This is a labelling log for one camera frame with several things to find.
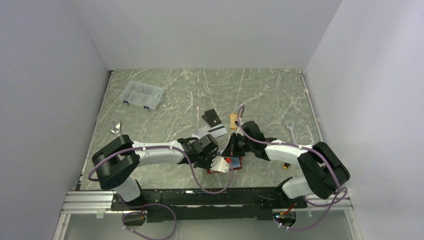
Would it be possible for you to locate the aluminium frame rail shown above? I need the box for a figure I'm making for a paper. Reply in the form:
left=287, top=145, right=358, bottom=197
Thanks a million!
left=59, top=190, right=363, bottom=240

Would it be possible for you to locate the black card holder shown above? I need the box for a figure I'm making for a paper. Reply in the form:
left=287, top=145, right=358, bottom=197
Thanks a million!
left=201, top=109, right=222, bottom=128

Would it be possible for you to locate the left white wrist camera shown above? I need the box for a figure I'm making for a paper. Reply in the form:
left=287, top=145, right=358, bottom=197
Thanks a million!
left=209, top=156, right=231, bottom=174

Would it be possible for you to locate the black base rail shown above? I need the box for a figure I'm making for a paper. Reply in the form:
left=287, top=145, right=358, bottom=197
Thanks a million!
left=111, top=187, right=307, bottom=223

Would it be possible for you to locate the orange card stack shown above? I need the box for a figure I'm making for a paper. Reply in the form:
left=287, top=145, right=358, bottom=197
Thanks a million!
left=229, top=113, right=238, bottom=130

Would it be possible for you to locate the clear plastic organizer box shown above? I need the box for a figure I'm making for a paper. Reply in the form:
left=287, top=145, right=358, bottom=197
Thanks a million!
left=119, top=80, right=165, bottom=110

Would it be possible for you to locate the white magnetic stripe card stack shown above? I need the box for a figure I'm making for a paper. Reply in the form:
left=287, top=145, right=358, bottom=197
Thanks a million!
left=192, top=124, right=228, bottom=139

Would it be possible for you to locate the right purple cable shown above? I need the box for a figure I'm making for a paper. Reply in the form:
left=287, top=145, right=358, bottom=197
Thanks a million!
left=236, top=105, right=349, bottom=232

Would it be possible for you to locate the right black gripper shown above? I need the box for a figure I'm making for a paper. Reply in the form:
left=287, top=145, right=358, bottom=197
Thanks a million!
left=221, top=132, right=254, bottom=158

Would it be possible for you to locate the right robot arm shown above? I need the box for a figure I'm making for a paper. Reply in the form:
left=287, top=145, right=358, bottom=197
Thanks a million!
left=221, top=121, right=351, bottom=208

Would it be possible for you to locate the red leather wallet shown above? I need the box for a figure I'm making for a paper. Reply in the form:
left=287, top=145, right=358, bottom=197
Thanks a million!
left=207, top=157, right=242, bottom=174

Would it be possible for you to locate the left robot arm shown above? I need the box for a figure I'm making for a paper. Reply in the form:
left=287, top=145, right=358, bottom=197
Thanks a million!
left=87, top=134, right=229, bottom=210

